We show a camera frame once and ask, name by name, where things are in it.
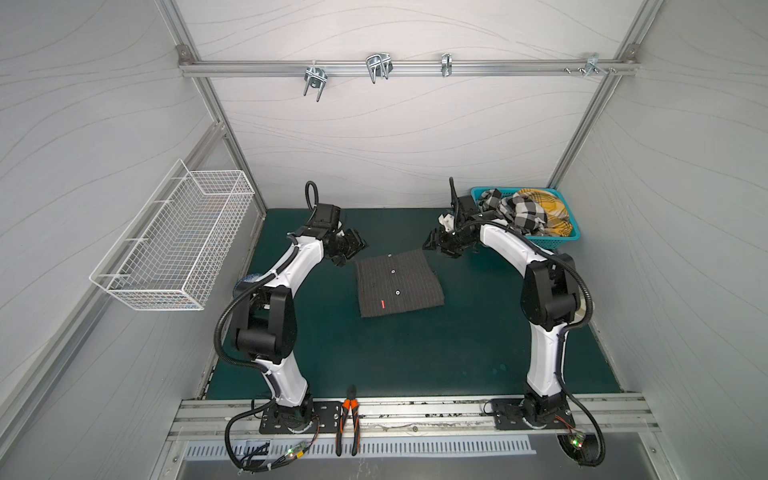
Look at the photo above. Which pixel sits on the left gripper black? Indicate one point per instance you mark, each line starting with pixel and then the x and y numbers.
pixel 355 242

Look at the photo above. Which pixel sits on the metal ring clip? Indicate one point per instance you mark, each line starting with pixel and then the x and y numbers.
pixel 446 65

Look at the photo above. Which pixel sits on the yellow patterned shirt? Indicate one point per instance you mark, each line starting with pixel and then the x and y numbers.
pixel 557 222

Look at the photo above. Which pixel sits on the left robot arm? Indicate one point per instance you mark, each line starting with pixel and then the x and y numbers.
pixel 258 329

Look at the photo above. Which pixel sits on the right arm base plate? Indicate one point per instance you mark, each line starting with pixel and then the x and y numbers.
pixel 510 414

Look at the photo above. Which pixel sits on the metal bracket hook right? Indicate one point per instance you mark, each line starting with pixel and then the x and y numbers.
pixel 591 67

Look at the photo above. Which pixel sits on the metal clamp hook left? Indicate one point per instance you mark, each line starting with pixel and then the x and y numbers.
pixel 316 79

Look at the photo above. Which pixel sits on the blue white ceramic plate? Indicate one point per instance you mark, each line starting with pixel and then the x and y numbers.
pixel 248 279

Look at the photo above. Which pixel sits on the metal clamp hook middle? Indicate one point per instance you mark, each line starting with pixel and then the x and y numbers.
pixel 379 65

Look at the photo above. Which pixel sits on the orange black pliers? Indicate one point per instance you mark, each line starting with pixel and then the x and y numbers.
pixel 349 411

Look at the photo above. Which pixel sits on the teal plastic basket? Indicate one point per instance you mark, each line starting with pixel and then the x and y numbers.
pixel 545 241

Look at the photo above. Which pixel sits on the white wire wall basket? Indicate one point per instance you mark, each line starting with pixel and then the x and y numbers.
pixel 170 254

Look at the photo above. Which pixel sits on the aluminium crossbar rail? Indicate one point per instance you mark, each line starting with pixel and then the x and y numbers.
pixel 401 68

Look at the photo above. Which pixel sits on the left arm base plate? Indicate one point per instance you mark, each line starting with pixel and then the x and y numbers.
pixel 321 416

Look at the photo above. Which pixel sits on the metal clamp hook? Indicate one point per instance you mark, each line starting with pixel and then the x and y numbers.
pixel 379 65
pixel 316 79

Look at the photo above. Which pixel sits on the grey pinstriped long sleeve shirt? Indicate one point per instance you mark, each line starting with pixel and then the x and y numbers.
pixel 396 283

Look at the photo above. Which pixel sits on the black white checked shirt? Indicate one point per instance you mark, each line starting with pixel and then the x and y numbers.
pixel 521 210

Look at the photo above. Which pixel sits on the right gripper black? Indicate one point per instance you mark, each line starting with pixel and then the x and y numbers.
pixel 447 241

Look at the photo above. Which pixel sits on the white slotted vent strip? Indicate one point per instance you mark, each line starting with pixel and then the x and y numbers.
pixel 376 447

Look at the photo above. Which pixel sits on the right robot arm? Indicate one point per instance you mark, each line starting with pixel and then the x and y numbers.
pixel 552 293

